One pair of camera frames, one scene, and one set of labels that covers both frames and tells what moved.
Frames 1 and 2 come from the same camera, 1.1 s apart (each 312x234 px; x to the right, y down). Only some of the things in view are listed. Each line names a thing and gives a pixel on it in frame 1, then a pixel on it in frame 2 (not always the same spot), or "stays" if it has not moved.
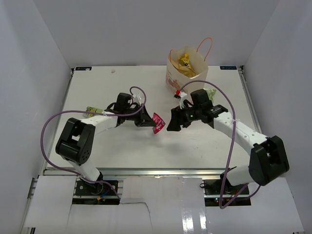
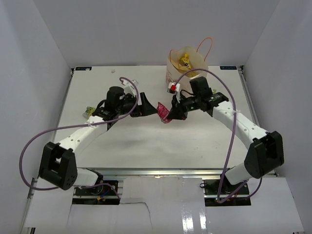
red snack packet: x=160 y=124 -> x=163 y=112
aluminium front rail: x=142 y=172 stays
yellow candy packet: x=185 y=61 stays
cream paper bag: x=184 y=64 stays
